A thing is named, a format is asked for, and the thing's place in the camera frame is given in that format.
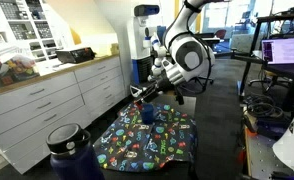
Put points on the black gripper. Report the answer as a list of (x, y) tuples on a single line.
[(165, 87)]

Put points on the white marker with red cap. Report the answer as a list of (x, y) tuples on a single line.
[(139, 105)]

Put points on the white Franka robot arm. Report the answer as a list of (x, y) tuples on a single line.
[(190, 56)]

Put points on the blue plastic cup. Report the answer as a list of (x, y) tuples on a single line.
[(148, 115)]

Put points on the dark apron with colourful print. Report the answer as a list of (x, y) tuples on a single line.
[(147, 143)]

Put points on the black tool chest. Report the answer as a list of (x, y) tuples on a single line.
[(75, 55)]

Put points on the red chair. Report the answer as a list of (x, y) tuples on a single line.
[(221, 33)]

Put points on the dark blue water bottle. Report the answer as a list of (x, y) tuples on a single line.
[(75, 156)]

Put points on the white drawer cabinet wooden top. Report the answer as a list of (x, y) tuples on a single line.
[(53, 100)]

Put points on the black electronics box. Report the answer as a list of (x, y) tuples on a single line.
[(270, 128)]

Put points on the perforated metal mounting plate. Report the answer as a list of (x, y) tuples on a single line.
[(262, 156)]

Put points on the purple-screen monitor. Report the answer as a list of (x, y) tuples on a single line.
[(285, 50)]

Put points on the clear bin of colourful toys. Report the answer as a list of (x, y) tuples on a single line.
[(12, 71)]

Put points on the white storage shelf unit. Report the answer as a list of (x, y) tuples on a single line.
[(20, 31)]

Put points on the black desk frame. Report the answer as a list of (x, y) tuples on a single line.
[(247, 59)]

